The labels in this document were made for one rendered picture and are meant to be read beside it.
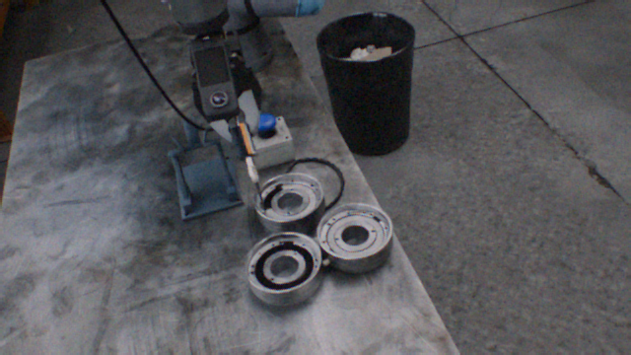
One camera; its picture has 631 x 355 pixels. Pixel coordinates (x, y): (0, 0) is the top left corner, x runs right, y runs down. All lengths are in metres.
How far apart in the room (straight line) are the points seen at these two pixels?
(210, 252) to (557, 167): 1.54
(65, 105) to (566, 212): 1.49
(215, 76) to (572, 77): 2.04
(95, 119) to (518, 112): 1.65
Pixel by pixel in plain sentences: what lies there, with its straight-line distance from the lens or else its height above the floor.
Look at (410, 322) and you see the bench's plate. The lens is 0.80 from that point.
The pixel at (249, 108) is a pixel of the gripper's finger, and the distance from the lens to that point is 0.90.
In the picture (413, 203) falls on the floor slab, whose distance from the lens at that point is 2.07.
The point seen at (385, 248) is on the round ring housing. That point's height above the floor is 0.83.
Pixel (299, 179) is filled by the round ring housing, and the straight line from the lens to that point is 0.95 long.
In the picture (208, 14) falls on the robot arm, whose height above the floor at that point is 1.12.
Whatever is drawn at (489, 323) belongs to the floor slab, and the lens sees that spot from 1.77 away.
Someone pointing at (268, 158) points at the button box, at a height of 0.82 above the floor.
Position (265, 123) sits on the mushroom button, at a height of 0.87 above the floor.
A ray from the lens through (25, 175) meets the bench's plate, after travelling 1.23.
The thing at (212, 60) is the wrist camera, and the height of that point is 1.06.
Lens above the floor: 1.46
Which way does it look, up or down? 42 degrees down
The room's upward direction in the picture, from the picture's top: 10 degrees counter-clockwise
